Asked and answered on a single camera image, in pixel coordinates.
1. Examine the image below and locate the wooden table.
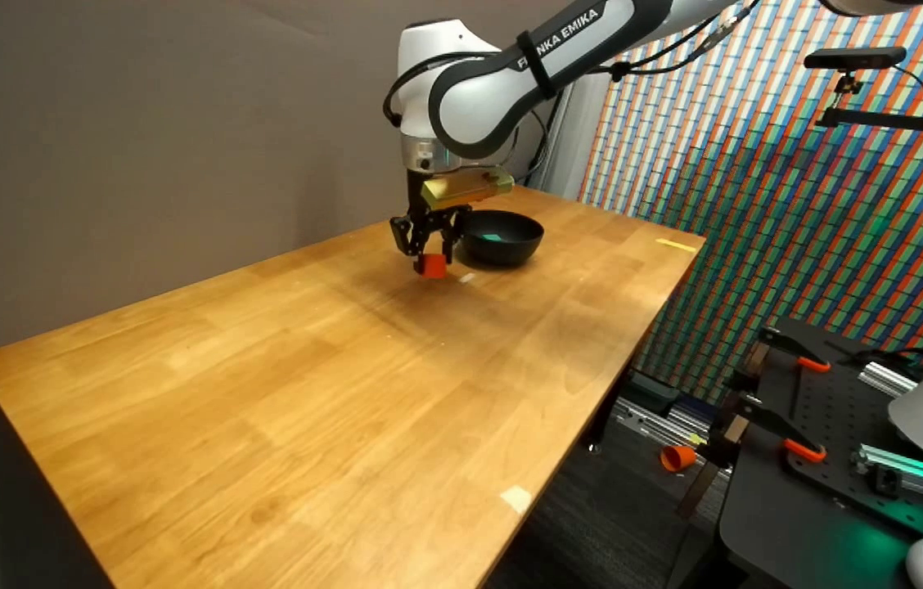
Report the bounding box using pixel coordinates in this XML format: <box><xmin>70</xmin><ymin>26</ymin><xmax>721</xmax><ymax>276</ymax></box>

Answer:
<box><xmin>0</xmin><ymin>362</ymin><xmax>638</xmax><ymax>589</ymax></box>

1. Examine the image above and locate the black camera cable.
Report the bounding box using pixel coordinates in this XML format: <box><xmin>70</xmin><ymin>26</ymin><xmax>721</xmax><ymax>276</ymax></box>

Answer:
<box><xmin>590</xmin><ymin>0</ymin><xmax>767</xmax><ymax>83</ymax></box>

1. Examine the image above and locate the black bar camera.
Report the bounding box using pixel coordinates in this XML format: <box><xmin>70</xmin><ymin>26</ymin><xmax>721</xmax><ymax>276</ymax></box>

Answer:
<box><xmin>802</xmin><ymin>43</ymin><xmax>911</xmax><ymax>75</ymax></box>

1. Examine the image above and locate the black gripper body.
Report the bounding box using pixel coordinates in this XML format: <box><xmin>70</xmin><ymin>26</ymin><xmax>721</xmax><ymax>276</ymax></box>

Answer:
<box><xmin>404</xmin><ymin>162</ymin><xmax>455</xmax><ymax>233</ymax></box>

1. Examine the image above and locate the black bowl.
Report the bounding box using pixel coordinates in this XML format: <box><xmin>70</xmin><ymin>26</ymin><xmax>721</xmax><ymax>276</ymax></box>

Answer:
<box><xmin>455</xmin><ymin>210</ymin><xmax>548</xmax><ymax>273</ymax></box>

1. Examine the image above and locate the aluminium extrusion bar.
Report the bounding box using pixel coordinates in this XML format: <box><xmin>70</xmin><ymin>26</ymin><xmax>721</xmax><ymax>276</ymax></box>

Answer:
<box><xmin>856</xmin><ymin>358</ymin><xmax>923</xmax><ymax>398</ymax></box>
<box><xmin>851</xmin><ymin>439</ymin><xmax>923</xmax><ymax>510</ymax></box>

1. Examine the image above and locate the black clamp orange handle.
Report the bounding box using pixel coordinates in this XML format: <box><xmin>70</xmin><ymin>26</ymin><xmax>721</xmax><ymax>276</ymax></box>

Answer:
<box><xmin>741</xmin><ymin>325</ymin><xmax>838</xmax><ymax>379</ymax></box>
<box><xmin>659</xmin><ymin>390</ymin><xmax>835</xmax><ymax>481</ymax></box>

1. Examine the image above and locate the pale tape strip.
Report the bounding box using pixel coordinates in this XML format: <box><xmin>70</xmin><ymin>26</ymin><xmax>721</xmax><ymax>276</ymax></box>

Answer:
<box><xmin>499</xmin><ymin>484</ymin><xmax>538</xmax><ymax>516</ymax></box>

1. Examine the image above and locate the orange block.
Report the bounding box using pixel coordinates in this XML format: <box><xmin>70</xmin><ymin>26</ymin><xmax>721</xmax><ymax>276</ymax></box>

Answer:
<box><xmin>413</xmin><ymin>252</ymin><xmax>455</xmax><ymax>284</ymax></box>

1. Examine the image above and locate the black perforated breadboard plate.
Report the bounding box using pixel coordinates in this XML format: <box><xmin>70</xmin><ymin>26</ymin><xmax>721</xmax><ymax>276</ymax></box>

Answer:
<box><xmin>718</xmin><ymin>319</ymin><xmax>923</xmax><ymax>589</ymax></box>

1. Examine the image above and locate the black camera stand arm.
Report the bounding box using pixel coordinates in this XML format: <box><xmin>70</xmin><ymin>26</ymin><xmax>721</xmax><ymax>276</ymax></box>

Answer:
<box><xmin>811</xmin><ymin>68</ymin><xmax>923</xmax><ymax>156</ymax></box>

